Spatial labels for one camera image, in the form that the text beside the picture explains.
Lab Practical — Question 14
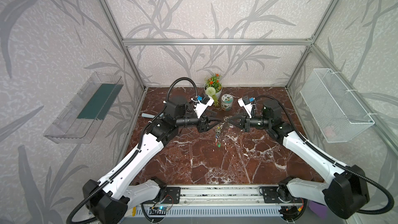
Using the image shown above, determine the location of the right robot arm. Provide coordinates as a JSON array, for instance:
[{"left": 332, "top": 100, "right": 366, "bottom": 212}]
[{"left": 229, "top": 96, "right": 370, "bottom": 219}]

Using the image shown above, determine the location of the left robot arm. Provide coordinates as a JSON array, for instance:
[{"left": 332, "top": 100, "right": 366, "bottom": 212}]
[{"left": 66, "top": 95, "right": 220, "bottom": 224}]

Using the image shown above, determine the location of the round green tin can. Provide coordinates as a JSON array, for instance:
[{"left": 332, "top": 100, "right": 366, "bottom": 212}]
[{"left": 221, "top": 94, "right": 234, "bottom": 111}]

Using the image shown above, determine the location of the potted flower plant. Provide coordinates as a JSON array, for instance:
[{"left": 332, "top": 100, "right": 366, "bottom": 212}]
[{"left": 204, "top": 74, "right": 223, "bottom": 107}]

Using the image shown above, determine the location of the light blue toy shovel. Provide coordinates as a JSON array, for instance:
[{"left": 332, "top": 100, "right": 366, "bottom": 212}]
[{"left": 142, "top": 113, "right": 155, "bottom": 119}]

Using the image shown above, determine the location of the green circuit board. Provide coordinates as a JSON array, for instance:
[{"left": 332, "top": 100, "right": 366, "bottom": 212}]
[{"left": 149, "top": 206, "right": 170, "bottom": 215}]

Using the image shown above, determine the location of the purple toy shovel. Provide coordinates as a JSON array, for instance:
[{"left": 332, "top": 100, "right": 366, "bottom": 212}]
[{"left": 309, "top": 201, "right": 328, "bottom": 219}]

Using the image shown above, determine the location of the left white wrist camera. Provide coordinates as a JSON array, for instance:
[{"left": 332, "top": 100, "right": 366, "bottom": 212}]
[{"left": 193, "top": 95, "right": 214, "bottom": 119}]

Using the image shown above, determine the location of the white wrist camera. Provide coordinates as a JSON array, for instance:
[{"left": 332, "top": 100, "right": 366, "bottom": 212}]
[
  {"left": 238, "top": 96, "right": 255, "bottom": 118},
  {"left": 193, "top": 95, "right": 214, "bottom": 119}
]

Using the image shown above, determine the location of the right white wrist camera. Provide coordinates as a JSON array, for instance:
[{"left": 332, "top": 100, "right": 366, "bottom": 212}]
[{"left": 238, "top": 96, "right": 255, "bottom": 118}]

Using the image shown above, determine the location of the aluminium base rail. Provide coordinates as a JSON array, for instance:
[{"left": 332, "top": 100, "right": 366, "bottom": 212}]
[{"left": 90, "top": 184, "right": 312, "bottom": 207}]

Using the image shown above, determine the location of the white wire mesh basket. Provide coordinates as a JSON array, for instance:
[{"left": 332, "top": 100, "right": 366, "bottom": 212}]
[{"left": 301, "top": 68, "right": 375, "bottom": 143}]

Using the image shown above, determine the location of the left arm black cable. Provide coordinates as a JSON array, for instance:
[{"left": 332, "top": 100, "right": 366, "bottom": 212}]
[{"left": 66, "top": 77, "right": 200, "bottom": 224}]

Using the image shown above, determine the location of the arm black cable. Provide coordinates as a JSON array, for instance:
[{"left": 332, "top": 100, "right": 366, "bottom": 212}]
[
  {"left": 66, "top": 77, "right": 200, "bottom": 224},
  {"left": 253, "top": 94, "right": 395, "bottom": 215}
]

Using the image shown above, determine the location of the clear plastic wall shelf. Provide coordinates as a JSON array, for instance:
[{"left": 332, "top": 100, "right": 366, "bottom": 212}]
[{"left": 44, "top": 72, "right": 124, "bottom": 144}]

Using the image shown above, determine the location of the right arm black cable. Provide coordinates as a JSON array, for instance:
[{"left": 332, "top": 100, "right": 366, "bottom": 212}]
[{"left": 253, "top": 94, "right": 395, "bottom": 215}]

